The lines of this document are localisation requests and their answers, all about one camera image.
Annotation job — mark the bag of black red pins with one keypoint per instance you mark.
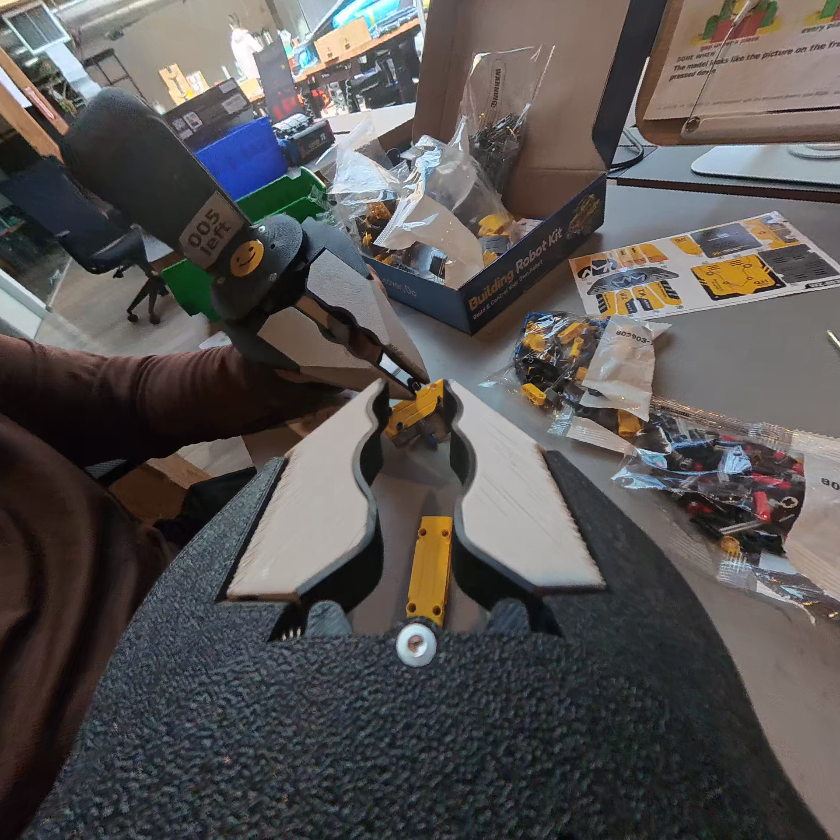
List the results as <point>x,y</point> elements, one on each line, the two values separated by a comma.
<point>709,472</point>

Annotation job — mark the yellow grey sticker sheet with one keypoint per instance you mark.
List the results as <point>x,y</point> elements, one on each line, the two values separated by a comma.
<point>709,262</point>

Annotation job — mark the clear bag of black parts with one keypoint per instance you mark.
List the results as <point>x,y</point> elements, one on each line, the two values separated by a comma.
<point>505,118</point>

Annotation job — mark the bag of yellow bricks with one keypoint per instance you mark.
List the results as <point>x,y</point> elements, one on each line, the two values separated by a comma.
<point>577,361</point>

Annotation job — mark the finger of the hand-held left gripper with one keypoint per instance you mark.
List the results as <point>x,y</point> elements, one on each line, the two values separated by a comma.
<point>308,348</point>
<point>354,295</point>

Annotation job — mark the blue plastic bin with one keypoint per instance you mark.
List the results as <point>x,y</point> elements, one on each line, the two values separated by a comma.
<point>243,157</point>

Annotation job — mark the blue robot kit box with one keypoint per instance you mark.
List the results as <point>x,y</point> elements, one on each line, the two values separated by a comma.
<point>525,275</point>

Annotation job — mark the yellow panel brick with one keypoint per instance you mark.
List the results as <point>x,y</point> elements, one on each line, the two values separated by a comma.
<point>430,564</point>

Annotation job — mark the printed instruction sheet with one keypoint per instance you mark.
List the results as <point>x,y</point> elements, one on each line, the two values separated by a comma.
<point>754,59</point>

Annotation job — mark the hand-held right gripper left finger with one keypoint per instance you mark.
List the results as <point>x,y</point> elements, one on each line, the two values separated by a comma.
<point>315,518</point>

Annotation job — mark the green plastic bin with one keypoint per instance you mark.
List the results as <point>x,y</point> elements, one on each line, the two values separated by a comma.
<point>282,197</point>

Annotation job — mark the heap of clear part bags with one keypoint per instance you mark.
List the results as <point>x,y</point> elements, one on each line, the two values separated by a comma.
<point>420,210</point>

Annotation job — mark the yellow grey brick assembly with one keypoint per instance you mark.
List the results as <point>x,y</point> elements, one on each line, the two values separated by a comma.
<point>413,410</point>

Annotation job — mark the black office chair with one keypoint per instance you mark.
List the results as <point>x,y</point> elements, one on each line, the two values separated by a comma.
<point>85,229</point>

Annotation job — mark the wooden display board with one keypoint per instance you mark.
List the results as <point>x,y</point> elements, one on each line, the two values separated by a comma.
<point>663,124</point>

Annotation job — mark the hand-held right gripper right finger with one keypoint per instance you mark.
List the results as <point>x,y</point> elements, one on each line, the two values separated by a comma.
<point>518,512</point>

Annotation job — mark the person's left forearm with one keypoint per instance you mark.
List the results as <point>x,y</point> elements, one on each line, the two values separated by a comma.
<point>131,394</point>

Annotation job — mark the grey desk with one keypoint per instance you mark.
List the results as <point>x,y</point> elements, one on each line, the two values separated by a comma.
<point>722,341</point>

